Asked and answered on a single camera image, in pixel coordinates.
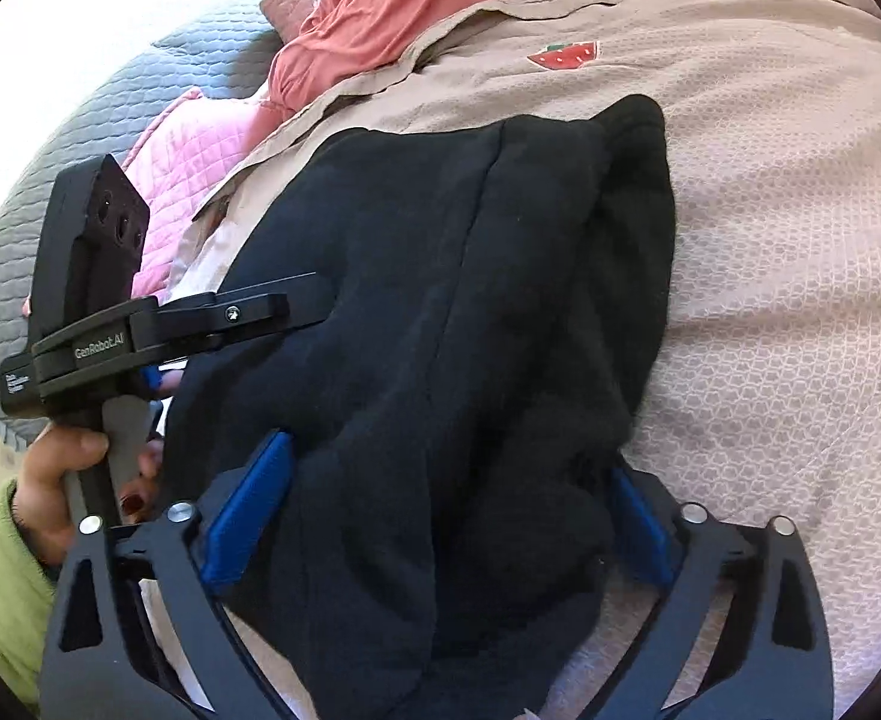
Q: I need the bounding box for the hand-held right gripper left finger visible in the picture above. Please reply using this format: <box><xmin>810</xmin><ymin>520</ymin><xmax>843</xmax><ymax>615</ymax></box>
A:
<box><xmin>39</xmin><ymin>431</ymin><xmax>295</xmax><ymax>720</ymax></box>

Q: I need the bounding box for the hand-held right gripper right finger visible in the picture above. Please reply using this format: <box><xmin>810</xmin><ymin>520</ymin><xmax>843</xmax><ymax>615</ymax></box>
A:
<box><xmin>583</xmin><ymin>465</ymin><xmax>835</xmax><ymax>720</ymax></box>

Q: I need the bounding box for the black garment with orange print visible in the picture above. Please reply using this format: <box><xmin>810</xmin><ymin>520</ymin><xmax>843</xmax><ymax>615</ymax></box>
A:
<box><xmin>163</xmin><ymin>94</ymin><xmax>678</xmax><ymax>720</ymax></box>

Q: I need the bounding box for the person's left forearm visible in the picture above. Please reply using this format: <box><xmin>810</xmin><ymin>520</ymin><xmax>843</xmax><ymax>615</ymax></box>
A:
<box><xmin>0</xmin><ymin>480</ymin><xmax>62</xmax><ymax>713</ymax></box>

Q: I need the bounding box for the person's left hand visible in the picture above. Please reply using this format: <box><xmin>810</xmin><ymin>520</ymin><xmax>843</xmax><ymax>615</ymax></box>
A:
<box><xmin>16</xmin><ymin>424</ymin><xmax>167</xmax><ymax>567</ymax></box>

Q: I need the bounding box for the grey quilted blanket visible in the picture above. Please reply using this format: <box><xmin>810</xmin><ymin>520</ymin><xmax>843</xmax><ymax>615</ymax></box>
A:
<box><xmin>0</xmin><ymin>0</ymin><xmax>292</xmax><ymax>451</ymax></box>

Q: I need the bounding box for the pink quilted pillow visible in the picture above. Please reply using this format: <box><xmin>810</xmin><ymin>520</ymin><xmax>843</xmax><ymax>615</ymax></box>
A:
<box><xmin>24</xmin><ymin>86</ymin><xmax>272</xmax><ymax>316</ymax></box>

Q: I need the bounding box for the beige strawberry print bedsheet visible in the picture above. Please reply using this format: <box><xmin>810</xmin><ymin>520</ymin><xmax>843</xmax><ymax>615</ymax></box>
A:
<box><xmin>140</xmin><ymin>0</ymin><xmax>881</xmax><ymax>720</ymax></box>

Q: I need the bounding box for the pale pink quilted cushion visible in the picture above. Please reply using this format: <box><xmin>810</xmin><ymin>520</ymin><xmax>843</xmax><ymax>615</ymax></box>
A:
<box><xmin>260</xmin><ymin>0</ymin><xmax>329</xmax><ymax>50</ymax></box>

